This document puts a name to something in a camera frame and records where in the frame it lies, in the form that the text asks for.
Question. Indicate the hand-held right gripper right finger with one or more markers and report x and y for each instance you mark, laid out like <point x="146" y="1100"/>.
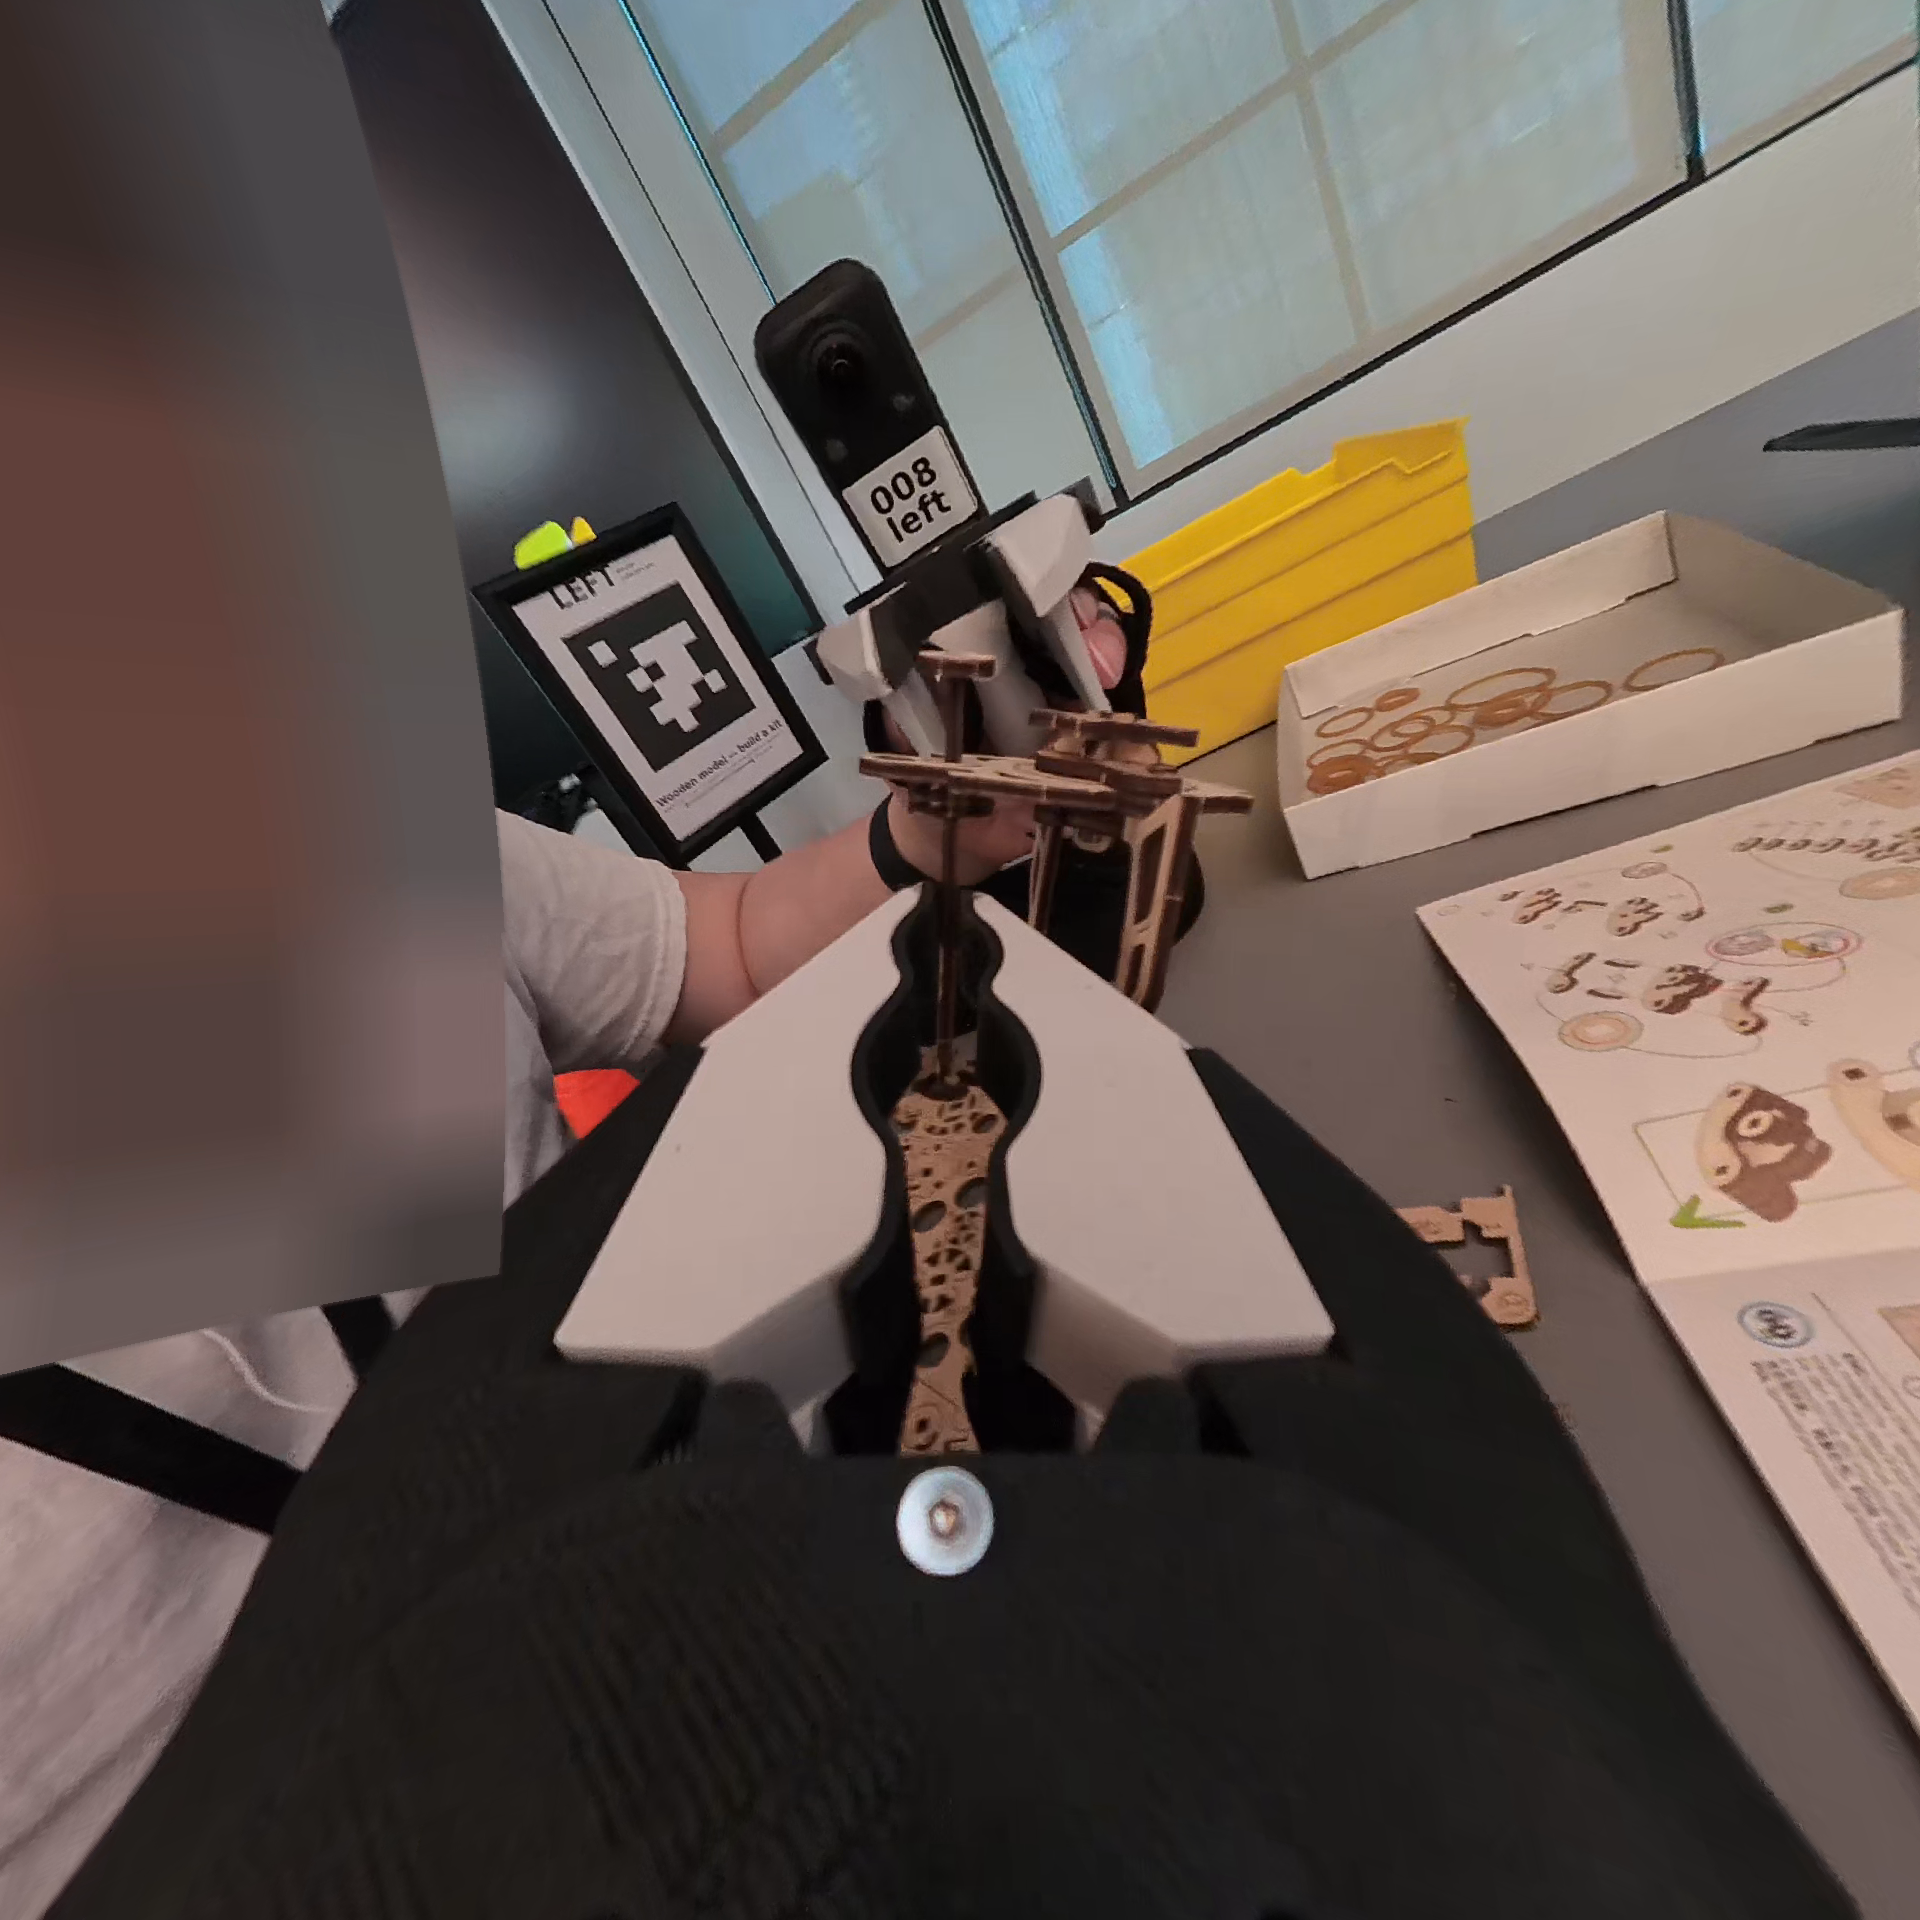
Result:
<point x="1171" y="1200"/>

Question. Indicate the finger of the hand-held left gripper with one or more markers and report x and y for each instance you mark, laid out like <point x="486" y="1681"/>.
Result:
<point x="870" y="662"/>
<point x="1044" y="585"/>

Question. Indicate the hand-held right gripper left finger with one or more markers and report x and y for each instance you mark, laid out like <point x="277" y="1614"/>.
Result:
<point x="706" y="1200"/>

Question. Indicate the wooden model assembly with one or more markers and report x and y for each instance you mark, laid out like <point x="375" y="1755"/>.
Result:
<point x="1109" y="779"/>

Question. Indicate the person's left forearm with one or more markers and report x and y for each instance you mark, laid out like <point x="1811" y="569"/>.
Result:
<point x="781" y="931"/>

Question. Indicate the person's left hand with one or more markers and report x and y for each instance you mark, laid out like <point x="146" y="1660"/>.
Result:
<point x="991" y="855"/>

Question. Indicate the small orange object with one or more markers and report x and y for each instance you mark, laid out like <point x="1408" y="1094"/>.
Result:
<point x="588" y="1102"/>

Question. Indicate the black wristband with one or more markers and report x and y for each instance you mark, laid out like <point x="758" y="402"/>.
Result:
<point x="888" y="839"/>

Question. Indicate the black framed marker sign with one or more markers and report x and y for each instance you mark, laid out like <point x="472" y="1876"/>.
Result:
<point x="662" y="675"/>

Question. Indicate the large laser-cut wooden part sheet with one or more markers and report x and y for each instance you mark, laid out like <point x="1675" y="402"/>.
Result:
<point x="943" y="1359"/>

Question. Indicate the yellow plastic bin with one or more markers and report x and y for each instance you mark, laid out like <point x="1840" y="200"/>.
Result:
<point x="1320" y="540"/>

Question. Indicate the small wooden sheet offcut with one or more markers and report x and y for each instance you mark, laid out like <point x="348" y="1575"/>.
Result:
<point x="1504" y="1218"/>

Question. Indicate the neon yellow tag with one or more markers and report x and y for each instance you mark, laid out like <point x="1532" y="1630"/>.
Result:
<point x="548" y="542"/>

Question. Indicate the pile of rubber bands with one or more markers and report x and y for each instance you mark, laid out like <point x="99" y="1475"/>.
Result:
<point x="1343" y="770"/>

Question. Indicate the white cardboard box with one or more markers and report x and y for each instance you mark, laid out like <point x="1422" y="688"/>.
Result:
<point x="1500" y="810"/>

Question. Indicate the large window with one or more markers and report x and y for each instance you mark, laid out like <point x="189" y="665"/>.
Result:
<point x="1350" y="150"/>

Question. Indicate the illustrated instruction booklet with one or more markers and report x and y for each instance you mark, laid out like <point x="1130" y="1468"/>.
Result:
<point x="1799" y="1350"/>

